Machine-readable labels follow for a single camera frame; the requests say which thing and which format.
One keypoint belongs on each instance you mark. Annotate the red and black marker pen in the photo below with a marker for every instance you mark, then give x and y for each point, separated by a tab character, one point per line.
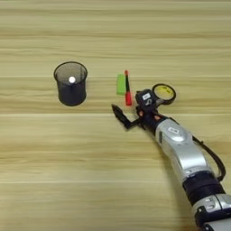
128	98

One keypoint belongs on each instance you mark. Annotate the small white object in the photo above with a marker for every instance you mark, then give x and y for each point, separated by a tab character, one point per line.
72	79

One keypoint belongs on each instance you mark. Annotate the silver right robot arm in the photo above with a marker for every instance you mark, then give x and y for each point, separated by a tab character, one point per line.
186	150

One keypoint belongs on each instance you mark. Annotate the black mesh pen cup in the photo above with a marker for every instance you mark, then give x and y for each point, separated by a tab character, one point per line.
70	96

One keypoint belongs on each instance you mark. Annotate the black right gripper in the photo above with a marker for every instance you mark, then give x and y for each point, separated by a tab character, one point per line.
150	120

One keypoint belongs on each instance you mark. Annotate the green eraser block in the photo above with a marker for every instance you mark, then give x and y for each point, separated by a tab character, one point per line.
121	85

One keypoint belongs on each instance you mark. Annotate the black tape roll yellow core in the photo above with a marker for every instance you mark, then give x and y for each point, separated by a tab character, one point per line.
172	99

